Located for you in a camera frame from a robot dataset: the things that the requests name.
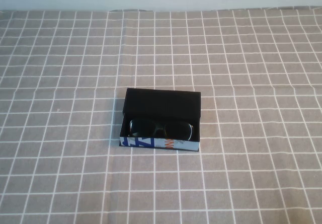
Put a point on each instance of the grey white-checked tablecloth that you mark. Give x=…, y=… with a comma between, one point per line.
x=75, y=58

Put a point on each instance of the black printed glasses case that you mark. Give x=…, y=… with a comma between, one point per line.
x=161, y=103

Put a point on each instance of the black-framed sunglasses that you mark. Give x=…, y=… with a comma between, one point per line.
x=143, y=129

